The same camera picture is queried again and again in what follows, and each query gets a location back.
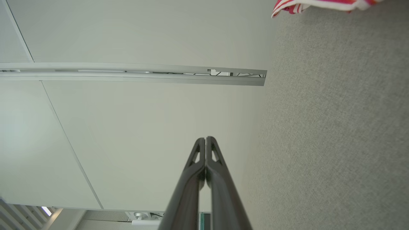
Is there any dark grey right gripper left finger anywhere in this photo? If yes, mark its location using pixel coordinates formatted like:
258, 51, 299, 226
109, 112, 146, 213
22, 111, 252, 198
159, 137, 206, 230

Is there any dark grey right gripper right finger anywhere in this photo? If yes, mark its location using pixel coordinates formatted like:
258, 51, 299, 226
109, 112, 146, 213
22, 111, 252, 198
205, 136, 253, 230

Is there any red white basketball jersey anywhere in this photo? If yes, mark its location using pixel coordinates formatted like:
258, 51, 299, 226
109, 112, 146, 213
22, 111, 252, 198
272, 0, 384, 18

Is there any white ceiling spotlight unit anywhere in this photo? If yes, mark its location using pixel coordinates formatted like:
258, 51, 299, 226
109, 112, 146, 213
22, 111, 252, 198
126, 211, 165, 226

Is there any grey metal partition post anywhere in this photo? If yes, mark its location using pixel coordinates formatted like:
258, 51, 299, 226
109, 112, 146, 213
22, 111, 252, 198
0, 62, 267, 87

